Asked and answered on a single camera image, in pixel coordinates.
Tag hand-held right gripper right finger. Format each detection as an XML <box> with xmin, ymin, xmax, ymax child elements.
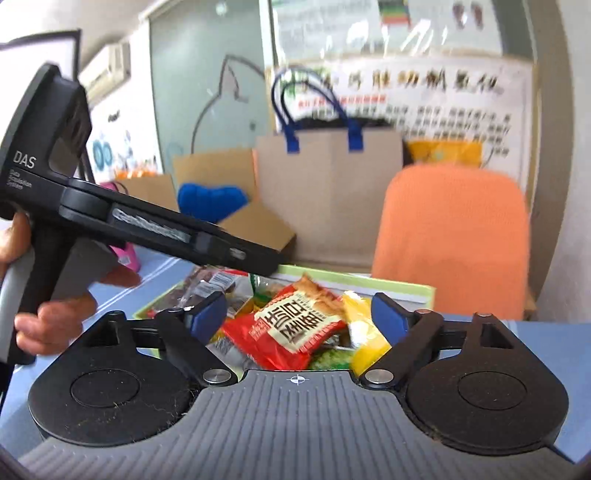
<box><xmin>359</xmin><ymin>292</ymin><xmax>515</xmax><ymax>391</ymax></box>

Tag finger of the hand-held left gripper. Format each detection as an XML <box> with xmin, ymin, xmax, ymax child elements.
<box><xmin>99</xmin><ymin>193</ymin><xmax>281</xmax><ymax>278</ymax></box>

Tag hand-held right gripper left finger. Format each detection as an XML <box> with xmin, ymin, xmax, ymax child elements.
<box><xmin>85</xmin><ymin>291</ymin><xmax>239</xmax><ymax>389</ymax></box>

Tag yellow snack packet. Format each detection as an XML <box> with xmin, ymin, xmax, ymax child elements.
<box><xmin>342</xmin><ymin>291</ymin><xmax>394</xmax><ymax>377</ymax></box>

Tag green cardboard box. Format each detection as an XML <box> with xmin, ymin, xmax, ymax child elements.
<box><xmin>134</xmin><ymin>264</ymin><xmax>437</xmax><ymax>371</ymax></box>

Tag red snack packet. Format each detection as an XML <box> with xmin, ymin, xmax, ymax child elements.
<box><xmin>222</xmin><ymin>274</ymin><xmax>348</xmax><ymax>371</ymax></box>

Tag person's left hand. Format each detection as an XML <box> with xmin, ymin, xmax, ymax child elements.
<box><xmin>0</xmin><ymin>210</ymin><xmax>142</xmax><ymax>357</ymax></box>

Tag brown snack packet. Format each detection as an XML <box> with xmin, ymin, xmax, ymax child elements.
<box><xmin>159</xmin><ymin>267</ymin><xmax>250</xmax><ymax>320</ymax></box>

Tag blue cushion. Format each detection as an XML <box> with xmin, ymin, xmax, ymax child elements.
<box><xmin>178</xmin><ymin>183</ymin><xmax>251</xmax><ymax>225</ymax></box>

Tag green snack packet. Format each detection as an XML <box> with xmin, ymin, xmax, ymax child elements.
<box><xmin>308</xmin><ymin>346</ymin><xmax>357</xmax><ymax>371</ymax></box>
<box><xmin>249</xmin><ymin>274</ymin><xmax>288</xmax><ymax>306</ymax></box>

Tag open cardboard box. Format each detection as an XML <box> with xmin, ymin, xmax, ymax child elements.
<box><xmin>117</xmin><ymin>148</ymin><xmax>297</xmax><ymax>265</ymax></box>

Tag pink bag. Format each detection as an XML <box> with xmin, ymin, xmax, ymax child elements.
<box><xmin>99</xmin><ymin>181</ymin><xmax>140</xmax><ymax>274</ymax></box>

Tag orange chair back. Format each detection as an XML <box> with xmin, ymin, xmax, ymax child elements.
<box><xmin>372</xmin><ymin>165</ymin><xmax>532</xmax><ymax>321</ymax></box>

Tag white air conditioner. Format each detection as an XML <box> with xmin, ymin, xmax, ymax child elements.
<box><xmin>78</xmin><ymin>42</ymin><xmax>133</xmax><ymax>101</ymax></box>

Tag black framed board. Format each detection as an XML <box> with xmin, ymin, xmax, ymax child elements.
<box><xmin>0</xmin><ymin>30</ymin><xmax>82</xmax><ymax>95</ymax></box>

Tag blue striped cloth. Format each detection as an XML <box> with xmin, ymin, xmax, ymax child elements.
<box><xmin>0</xmin><ymin>251</ymin><xmax>591</xmax><ymax>467</ymax></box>

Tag yellow plastic bag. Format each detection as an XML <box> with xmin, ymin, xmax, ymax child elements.
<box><xmin>406</xmin><ymin>140</ymin><xmax>486</xmax><ymax>170</ymax></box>

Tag colourful wall picture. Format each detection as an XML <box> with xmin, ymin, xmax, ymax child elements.
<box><xmin>90</xmin><ymin>105</ymin><xmax>161</xmax><ymax>182</ymax></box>

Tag brown paper bag blue handles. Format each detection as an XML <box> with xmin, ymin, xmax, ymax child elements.
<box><xmin>255</xmin><ymin>69</ymin><xmax>406</xmax><ymax>267</ymax></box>

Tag wall poster with charts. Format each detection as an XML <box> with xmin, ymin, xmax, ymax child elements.
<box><xmin>272</xmin><ymin>0</ymin><xmax>505</xmax><ymax>62</ymax></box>

